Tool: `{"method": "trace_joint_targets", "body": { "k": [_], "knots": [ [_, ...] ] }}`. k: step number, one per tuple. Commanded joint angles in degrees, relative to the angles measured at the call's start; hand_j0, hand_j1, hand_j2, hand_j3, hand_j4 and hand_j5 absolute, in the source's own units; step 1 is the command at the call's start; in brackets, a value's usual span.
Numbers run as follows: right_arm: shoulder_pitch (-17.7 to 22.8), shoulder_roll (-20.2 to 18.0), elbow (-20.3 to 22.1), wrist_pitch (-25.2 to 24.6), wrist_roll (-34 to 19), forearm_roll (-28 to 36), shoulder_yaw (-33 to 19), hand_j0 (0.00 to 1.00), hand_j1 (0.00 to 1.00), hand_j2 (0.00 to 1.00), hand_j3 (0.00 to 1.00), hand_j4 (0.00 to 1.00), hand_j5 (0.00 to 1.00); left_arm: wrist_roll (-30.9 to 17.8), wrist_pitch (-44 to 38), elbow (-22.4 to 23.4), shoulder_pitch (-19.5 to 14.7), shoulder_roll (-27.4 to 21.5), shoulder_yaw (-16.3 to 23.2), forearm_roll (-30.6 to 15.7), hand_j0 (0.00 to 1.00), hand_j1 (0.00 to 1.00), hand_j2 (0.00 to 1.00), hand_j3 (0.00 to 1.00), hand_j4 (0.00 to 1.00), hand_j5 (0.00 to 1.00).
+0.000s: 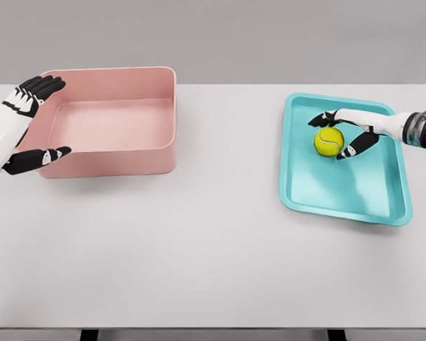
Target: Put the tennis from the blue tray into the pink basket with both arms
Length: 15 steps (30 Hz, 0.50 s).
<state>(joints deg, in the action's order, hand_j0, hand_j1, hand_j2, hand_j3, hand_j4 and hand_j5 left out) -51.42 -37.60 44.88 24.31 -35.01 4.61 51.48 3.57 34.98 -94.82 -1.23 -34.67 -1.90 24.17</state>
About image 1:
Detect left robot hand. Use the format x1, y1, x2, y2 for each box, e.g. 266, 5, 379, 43
0, 75, 72, 176

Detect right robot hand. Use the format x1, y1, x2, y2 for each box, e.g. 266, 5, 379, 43
307, 109, 395, 161

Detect blue rectangular tray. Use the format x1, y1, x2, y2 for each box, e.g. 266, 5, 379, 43
278, 92, 413, 227

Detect yellow tennis ball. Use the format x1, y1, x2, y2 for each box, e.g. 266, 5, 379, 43
313, 126, 345, 158

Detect pink rectangular basket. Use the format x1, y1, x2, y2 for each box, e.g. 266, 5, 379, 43
21, 65, 178, 180

